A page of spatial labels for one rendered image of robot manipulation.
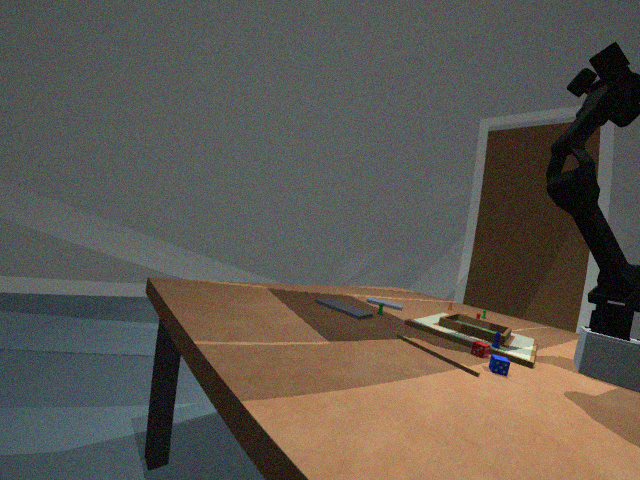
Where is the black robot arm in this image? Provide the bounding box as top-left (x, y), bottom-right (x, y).
top-left (546, 42), bottom-right (640, 341)

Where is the red die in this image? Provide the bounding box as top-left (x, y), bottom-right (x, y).
top-left (471, 341), bottom-right (491, 359)

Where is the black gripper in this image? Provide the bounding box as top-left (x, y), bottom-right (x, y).
top-left (567, 68), bottom-right (640, 128)

